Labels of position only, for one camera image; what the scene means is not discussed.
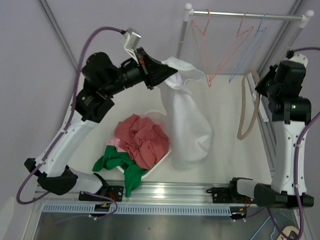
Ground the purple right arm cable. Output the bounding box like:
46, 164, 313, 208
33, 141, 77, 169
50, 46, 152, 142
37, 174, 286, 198
243, 46, 320, 240

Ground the coral red shirt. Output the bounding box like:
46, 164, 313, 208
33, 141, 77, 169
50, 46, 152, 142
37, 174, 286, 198
114, 113, 171, 170

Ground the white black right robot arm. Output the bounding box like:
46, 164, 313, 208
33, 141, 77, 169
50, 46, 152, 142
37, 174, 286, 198
227, 58, 314, 209

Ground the blue hanger on floor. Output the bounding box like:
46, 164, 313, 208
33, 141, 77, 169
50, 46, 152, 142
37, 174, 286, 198
252, 216, 276, 240

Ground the beige wooden hanger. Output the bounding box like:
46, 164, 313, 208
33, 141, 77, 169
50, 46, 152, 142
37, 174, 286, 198
236, 69, 261, 141

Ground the silver clothes rack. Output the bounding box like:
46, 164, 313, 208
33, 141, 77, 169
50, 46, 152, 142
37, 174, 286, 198
174, 3, 316, 173

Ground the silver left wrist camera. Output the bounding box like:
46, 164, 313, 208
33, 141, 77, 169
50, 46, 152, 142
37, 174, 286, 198
121, 27, 141, 58

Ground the light pink shirt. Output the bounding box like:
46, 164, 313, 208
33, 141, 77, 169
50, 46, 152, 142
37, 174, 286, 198
106, 137, 126, 153

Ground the wooden hanger on floor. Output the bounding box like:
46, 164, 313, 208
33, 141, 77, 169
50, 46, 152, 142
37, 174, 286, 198
277, 225, 299, 240

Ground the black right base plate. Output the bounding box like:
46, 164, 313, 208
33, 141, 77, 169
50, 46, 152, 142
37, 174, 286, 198
206, 187, 255, 204

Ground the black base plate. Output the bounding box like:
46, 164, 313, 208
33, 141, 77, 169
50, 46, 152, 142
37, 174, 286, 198
78, 185, 124, 202
206, 187, 255, 204

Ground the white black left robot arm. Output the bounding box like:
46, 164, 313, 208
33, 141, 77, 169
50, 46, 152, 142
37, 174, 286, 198
24, 47, 177, 201

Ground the pink wire hanger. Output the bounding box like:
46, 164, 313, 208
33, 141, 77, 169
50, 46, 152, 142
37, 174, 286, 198
191, 8, 212, 88
208, 12, 254, 87

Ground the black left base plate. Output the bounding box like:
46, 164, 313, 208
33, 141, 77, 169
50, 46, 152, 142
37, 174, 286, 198
78, 185, 124, 202

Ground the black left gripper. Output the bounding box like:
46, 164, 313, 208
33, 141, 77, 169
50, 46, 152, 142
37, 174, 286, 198
101, 47, 177, 98

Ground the aluminium mounting rail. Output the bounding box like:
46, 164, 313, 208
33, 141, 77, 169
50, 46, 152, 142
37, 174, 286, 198
32, 181, 306, 207

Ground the white slotted cable duct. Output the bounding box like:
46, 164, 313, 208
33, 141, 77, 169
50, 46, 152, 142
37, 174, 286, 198
42, 203, 232, 216

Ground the white t shirt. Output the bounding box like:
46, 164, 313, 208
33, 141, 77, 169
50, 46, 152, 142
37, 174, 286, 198
158, 56, 213, 169

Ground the green t shirt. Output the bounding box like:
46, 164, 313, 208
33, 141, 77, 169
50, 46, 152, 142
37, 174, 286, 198
92, 145, 148, 198

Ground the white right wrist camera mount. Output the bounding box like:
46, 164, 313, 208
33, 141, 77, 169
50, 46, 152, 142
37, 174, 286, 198
285, 50, 308, 68

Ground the white perforated plastic basket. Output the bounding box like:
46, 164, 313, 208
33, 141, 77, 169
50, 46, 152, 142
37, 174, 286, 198
116, 109, 173, 180

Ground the light blue wire hanger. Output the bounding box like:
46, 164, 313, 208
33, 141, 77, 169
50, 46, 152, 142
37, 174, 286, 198
228, 12, 268, 83

